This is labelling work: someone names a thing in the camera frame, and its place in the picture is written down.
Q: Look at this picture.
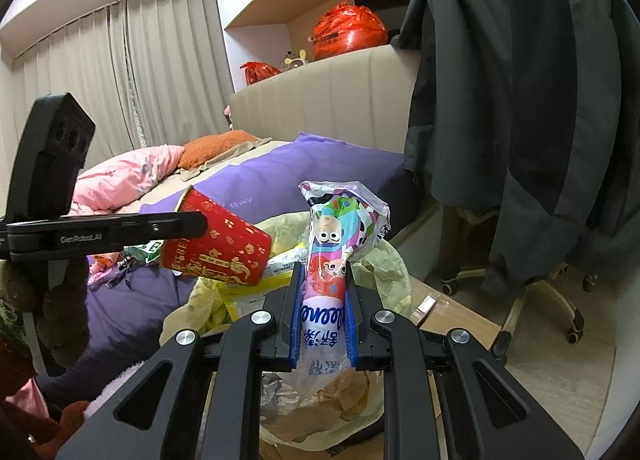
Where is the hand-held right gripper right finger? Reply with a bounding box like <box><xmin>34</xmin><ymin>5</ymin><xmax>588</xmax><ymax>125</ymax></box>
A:
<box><xmin>344</xmin><ymin>265</ymin><xmax>587</xmax><ymax>460</ymax></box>

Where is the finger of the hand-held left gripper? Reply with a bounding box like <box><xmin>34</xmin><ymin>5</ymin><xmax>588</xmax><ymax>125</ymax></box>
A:
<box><xmin>116</xmin><ymin>210</ymin><xmax>209</xmax><ymax>247</ymax></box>

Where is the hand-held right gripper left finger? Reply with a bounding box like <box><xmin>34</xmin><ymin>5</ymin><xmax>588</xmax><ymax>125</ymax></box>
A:
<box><xmin>54</xmin><ymin>262</ymin><xmax>306</xmax><ymax>460</ymax></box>

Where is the red paper cup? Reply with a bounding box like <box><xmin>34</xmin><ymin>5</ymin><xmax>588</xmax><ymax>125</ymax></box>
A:
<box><xmin>160</xmin><ymin>186</ymin><xmax>273</xmax><ymax>287</ymax></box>

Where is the cartoon print tissue packet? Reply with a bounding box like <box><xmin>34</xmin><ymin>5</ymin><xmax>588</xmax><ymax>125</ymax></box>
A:
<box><xmin>292</xmin><ymin>180</ymin><xmax>391</xmax><ymax>403</ymax></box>

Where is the yellow plastic bag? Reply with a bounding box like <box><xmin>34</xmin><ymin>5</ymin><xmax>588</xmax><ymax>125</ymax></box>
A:
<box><xmin>160</xmin><ymin>212</ymin><xmax>414</xmax><ymax>446</ymax></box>

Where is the person's left hand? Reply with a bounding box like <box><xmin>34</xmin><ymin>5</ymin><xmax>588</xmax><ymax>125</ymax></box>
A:
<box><xmin>2</xmin><ymin>256</ymin><xmax>91</xmax><ymax>368</ymax></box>

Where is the green and white wrapper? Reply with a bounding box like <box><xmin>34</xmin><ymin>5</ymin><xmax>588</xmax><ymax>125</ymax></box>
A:
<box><xmin>122</xmin><ymin>240</ymin><xmax>167</xmax><ymax>267</ymax></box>

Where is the white and yellow wrapper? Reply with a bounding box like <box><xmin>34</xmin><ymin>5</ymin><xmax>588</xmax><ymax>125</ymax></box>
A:
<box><xmin>264</xmin><ymin>245</ymin><xmax>312</xmax><ymax>287</ymax></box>

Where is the pink pillow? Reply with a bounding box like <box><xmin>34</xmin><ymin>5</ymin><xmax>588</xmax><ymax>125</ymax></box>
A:
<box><xmin>69</xmin><ymin>144</ymin><xmax>187</xmax><ymax>215</ymax></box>

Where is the small clear packet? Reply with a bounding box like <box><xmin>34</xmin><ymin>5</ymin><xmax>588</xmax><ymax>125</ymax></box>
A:
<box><xmin>409</xmin><ymin>294</ymin><xmax>437</xmax><ymax>327</ymax></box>

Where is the orange pillow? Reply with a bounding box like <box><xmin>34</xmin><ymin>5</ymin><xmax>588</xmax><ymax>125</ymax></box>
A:
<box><xmin>177</xmin><ymin>130</ymin><xmax>259</xmax><ymax>171</ymax></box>

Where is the purple blanket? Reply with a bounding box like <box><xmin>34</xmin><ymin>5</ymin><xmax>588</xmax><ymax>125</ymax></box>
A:
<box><xmin>35</xmin><ymin>132</ymin><xmax>432</xmax><ymax>391</ymax></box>

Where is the beige curtain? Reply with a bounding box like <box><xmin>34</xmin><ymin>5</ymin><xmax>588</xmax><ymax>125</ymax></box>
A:
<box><xmin>10</xmin><ymin>0</ymin><xmax>237</xmax><ymax>178</ymax></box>

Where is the person's pink fuzzy clothing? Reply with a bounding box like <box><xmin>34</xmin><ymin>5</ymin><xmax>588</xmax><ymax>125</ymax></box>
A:
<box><xmin>10</xmin><ymin>362</ymin><xmax>168</xmax><ymax>441</ymax></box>

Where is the small red plastic bag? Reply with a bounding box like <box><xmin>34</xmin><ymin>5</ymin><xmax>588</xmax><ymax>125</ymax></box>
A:
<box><xmin>240</xmin><ymin>61</ymin><xmax>284</xmax><ymax>87</ymax></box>

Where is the white office chair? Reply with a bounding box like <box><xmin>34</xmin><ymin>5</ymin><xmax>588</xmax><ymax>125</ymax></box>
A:
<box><xmin>439</xmin><ymin>207</ymin><xmax>601</xmax><ymax>347</ymax></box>

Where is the beige padded headboard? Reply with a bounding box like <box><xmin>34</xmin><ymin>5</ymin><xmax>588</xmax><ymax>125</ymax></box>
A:
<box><xmin>228</xmin><ymin>42</ymin><xmax>427</xmax><ymax>167</ymax></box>

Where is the small plush toy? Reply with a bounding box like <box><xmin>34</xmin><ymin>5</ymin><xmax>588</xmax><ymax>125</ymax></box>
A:
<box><xmin>281</xmin><ymin>48</ymin><xmax>312</xmax><ymax>72</ymax></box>

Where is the large red plastic bag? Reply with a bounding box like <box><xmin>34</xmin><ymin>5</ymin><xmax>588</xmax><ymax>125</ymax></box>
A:
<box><xmin>311</xmin><ymin>2</ymin><xmax>390</xmax><ymax>61</ymax></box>

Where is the dark grey jacket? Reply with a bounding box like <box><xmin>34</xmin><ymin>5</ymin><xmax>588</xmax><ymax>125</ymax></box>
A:
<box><xmin>390</xmin><ymin>0</ymin><xmax>640</xmax><ymax>299</ymax></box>

